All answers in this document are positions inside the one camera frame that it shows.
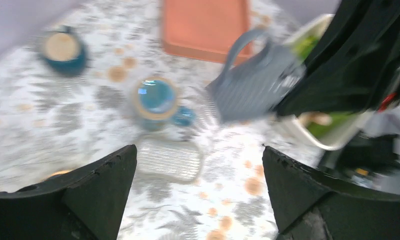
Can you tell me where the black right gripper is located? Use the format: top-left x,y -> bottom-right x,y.
275,0 -> 400,117

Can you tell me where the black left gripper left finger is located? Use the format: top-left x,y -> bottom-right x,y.
0,145 -> 137,240

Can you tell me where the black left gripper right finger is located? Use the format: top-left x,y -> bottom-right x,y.
262,146 -> 400,240

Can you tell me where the grey ribbed mug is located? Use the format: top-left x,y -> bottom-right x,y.
206,28 -> 306,123

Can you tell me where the blue butterfly mug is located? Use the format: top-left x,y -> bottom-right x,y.
132,76 -> 196,131

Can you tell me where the dark teal ribbed mug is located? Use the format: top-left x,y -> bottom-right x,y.
38,25 -> 88,77

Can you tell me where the white vegetable bin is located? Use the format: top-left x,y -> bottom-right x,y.
275,13 -> 374,151

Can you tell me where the floral patterned table mat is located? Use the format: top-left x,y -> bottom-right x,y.
0,0 -> 320,240

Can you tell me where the salmon pink tray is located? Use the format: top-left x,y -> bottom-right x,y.
161,0 -> 251,63

